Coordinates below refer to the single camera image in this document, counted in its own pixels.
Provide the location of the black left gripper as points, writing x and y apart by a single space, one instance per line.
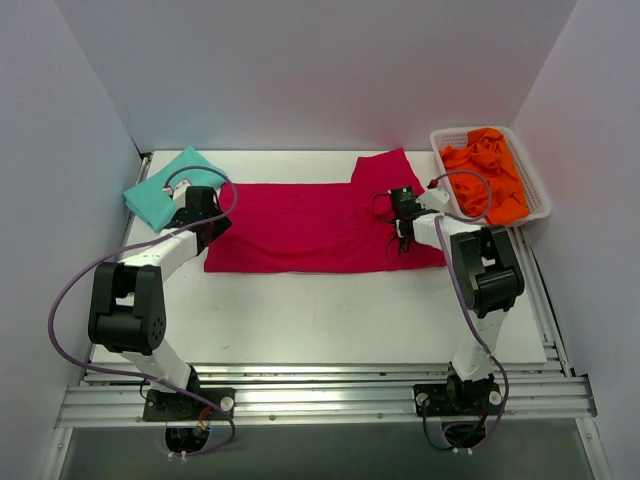
215 225

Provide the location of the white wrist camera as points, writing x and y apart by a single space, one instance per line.
178 192
434 197

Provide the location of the folded teal t shirt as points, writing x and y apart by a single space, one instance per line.
153 205

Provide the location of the orange t shirts pile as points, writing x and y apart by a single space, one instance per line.
487 155

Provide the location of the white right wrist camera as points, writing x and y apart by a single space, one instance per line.
434 197

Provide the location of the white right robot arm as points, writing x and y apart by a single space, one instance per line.
484 271

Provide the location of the red t shirt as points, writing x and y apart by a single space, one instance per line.
341 228

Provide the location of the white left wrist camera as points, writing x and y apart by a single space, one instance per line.
178 192

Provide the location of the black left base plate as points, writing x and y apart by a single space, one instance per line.
163 406

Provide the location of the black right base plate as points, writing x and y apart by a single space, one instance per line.
456 398

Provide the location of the aluminium frame rails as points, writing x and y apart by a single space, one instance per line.
324 367

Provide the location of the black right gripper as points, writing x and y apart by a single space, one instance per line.
400 230

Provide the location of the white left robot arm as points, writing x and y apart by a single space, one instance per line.
127 311

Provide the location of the white plastic basket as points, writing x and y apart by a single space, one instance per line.
538 201

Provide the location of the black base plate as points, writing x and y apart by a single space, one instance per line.
456 398
163 406

